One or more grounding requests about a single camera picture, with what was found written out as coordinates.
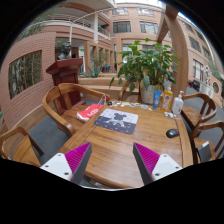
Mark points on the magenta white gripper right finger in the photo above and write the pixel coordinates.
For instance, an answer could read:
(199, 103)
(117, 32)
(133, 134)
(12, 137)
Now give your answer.
(153, 166)

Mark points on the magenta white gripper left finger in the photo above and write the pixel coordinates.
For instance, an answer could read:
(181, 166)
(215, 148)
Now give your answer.
(70, 166)

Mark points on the black computer mouse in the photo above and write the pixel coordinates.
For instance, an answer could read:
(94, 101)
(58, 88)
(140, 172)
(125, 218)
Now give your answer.
(172, 133)

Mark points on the dark patterned mouse pad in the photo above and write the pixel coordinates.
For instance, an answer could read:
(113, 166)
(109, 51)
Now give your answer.
(119, 121)

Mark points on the wooden table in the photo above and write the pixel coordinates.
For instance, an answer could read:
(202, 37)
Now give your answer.
(112, 162)

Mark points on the wooden chair front left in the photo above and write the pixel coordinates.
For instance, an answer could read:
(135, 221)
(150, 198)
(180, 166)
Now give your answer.
(17, 145)

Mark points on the wooden chair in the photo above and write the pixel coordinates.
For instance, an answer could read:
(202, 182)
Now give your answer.
(17, 145)
(194, 117)
(203, 150)

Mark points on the wooden chair right front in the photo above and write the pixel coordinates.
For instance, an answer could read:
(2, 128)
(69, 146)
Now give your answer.
(203, 150)

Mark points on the wooden armchair left back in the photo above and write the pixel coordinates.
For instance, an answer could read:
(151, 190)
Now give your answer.
(68, 121)

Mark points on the white pump dispenser bottle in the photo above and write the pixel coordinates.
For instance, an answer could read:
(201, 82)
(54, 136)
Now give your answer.
(177, 104)

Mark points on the yellow liquid bottle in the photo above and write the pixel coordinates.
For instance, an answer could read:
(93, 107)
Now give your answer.
(167, 99)

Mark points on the blue tube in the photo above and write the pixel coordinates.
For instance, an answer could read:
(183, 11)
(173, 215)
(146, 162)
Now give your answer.
(156, 99)

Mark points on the wooden chair right back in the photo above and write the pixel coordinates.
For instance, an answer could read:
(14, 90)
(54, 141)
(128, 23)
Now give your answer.
(194, 117)

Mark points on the green potted plant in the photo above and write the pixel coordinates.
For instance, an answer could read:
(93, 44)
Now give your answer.
(146, 70)

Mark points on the dark bust statue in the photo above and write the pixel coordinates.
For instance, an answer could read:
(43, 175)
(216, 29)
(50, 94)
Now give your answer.
(65, 51)

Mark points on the wooden pillar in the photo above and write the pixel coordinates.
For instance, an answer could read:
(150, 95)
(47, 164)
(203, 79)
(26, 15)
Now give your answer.
(169, 24)

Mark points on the dark red wooden pedestal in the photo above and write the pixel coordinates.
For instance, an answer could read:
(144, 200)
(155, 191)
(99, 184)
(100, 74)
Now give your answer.
(63, 71)

